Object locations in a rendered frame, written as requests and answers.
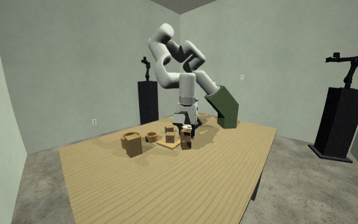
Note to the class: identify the light tan square board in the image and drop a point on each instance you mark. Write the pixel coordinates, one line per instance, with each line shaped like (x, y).
(169, 145)

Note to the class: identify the brown rectangular block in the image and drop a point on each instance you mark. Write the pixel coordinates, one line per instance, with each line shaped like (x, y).
(133, 145)

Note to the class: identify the brown cardboard carton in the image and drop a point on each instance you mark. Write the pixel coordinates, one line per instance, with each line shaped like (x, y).
(186, 145)
(170, 137)
(169, 128)
(185, 135)

